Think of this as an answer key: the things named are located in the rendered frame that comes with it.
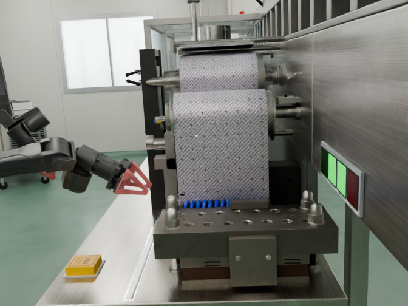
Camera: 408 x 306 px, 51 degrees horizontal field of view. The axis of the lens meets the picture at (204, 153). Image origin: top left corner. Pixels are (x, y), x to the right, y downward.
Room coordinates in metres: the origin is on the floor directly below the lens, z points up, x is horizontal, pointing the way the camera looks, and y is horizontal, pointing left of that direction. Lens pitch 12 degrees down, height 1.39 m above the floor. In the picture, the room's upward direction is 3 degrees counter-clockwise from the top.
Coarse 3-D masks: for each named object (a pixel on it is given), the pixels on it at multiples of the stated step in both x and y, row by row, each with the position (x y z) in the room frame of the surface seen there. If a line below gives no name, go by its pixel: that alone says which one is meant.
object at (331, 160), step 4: (328, 156) 0.77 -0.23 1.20; (332, 156) 0.75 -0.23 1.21; (328, 160) 0.77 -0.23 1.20; (332, 160) 0.75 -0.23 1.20; (328, 164) 0.77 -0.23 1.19; (332, 164) 0.75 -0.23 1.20; (328, 168) 0.77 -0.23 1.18; (332, 168) 0.75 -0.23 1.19; (328, 172) 0.77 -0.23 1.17; (332, 172) 0.75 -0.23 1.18; (328, 176) 0.77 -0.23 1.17; (332, 176) 0.75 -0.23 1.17; (332, 180) 0.75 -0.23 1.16
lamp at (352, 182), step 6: (348, 174) 0.65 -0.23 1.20; (354, 174) 0.62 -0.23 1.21; (348, 180) 0.65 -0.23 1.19; (354, 180) 0.62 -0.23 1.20; (348, 186) 0.65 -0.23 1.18; (354, 186) 0.62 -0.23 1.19; (348, 192) 0.65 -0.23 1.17; (354, 192) 0.62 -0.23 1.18; (348, 198) 0.65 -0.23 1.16; (354, 198) 0.62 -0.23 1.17; (354, 204) 0.62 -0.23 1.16
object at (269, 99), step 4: (268, 92) 1.09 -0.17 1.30; (268, 96) 1.08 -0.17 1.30; (268, 100) 1.07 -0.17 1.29; (268, 104) 1.06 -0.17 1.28; (272, 104) 1.06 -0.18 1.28; (268, 108) 1.06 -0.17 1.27; (272, 108) 1.06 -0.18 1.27; (268, 112) 1.06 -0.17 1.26; (272, 112) 1.06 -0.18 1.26; (268, 116) 1.06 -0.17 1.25; (272, 116) 1.06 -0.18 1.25; (268, 120) 1.06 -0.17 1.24; (272, 120) 1.06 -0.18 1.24; (268, 124) 1.06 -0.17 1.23; (272, 124) 1.06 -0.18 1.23; (268, 128) 1.07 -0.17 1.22; (272, 128) 1.07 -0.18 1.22; (268, 132) 1.08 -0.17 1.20; (172, 136) 1.09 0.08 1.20
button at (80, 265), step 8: (80, 256) 1.00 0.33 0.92; (88, 256) 1.00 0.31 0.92; (96, 256) 0.99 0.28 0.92; (72, 264) 0.96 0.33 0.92; (80, 264) 0.95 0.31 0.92; (88, 264) 0.95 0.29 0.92; (96, 264) 0.96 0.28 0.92; (72, 272) 0.94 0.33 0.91; (80, 272) 0.94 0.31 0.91; (88, 272) 0.94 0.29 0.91; (96, 272) 0.95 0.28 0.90
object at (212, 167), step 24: (192, 144) 1.06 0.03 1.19; (216, 144) 1.06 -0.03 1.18; (240, 144) 1.05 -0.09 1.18; (264, 144) 1.05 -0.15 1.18; (192, 168) 1.06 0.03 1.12; (216, 168) 1.06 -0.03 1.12; (240, 168) 1.05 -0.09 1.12; (264, 168) 1.05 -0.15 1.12; (192, 192) 1.06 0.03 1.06; (216, 192) 1.06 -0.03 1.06; (240, 192) 1.05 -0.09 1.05; (264, 192) 1.05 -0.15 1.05
